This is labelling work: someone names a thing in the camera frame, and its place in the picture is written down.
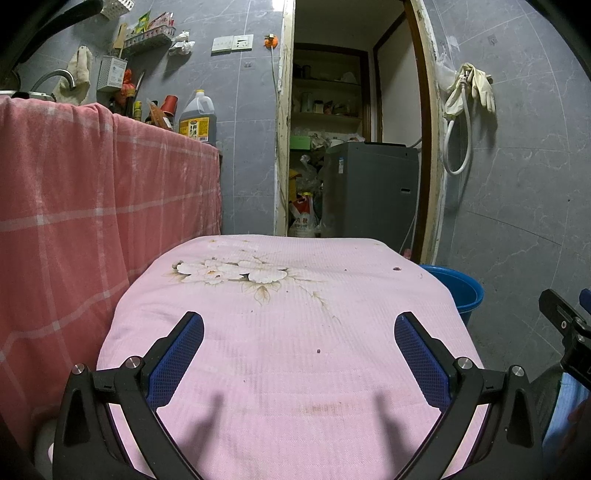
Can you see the blue plastic bucket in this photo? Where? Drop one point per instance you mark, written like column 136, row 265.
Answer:
column 461, row 290

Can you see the white plastic basket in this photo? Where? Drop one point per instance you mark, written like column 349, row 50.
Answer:
column 116, row 8

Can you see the large oil jug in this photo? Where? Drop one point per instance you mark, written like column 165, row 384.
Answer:
column 196, row 124

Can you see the metal utensil holder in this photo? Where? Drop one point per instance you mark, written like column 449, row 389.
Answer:
column 111, row 74

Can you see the white wall rack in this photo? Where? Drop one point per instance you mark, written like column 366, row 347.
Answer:
column 147, row 40

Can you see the cream rubber gloves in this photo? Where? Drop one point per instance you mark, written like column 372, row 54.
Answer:
column 482, row 87

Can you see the wooden spatula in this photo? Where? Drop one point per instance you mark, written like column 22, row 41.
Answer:
column 120, row 39

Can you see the beige hanging cloth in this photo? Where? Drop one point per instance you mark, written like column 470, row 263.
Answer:
column 78, row 74

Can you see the wooden door frame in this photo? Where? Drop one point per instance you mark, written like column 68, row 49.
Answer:
column 431, row 152

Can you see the white red sack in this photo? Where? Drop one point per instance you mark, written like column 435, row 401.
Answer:
column 304, row 221

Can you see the metal faucet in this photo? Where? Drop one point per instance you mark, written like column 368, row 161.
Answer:
column 57, row 76

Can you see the pink slipper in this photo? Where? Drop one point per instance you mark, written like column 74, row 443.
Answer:
column 407, row 253

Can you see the red hanging plastic bag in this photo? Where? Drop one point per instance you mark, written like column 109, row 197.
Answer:
column 125, row 87

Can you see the pink checked cloth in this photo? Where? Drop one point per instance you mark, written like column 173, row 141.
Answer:
column 92, row 207

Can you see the orange plug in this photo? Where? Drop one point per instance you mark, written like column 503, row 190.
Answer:
column 271, row 40

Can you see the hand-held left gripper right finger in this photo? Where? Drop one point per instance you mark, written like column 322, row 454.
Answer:
column 418, row 364

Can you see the white wall switch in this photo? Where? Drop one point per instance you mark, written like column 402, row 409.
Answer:
column 222, row 45

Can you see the green packet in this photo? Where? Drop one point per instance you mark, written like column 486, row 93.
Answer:
column 144, row 21

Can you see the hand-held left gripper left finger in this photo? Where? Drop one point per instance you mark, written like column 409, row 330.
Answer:
column 178, row 364

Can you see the brown packet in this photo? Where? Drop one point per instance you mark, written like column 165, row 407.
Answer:
column 160, row 119

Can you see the green box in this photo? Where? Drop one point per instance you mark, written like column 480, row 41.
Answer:
column 300, row 142

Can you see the red cup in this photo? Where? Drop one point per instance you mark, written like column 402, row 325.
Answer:
column 169, row 105

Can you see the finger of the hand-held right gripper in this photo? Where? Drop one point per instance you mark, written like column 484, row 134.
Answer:
column 561, row 314
column 586, row 296

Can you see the person's blue jeans leg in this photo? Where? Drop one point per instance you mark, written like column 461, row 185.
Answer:
column 565, row 415

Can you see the wooden storage shelf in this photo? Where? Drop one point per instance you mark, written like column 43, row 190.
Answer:
column 328, row 92

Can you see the pink floral blanket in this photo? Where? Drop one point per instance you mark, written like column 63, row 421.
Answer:
column 295, row 346

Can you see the white crumpled plastic bag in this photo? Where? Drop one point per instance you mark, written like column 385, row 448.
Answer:
column 181, row 44

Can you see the white wall socket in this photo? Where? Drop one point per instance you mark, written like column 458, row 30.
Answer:
column 242, row 43

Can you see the grey washing machine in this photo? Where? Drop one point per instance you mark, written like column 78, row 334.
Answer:
column 369, row 194

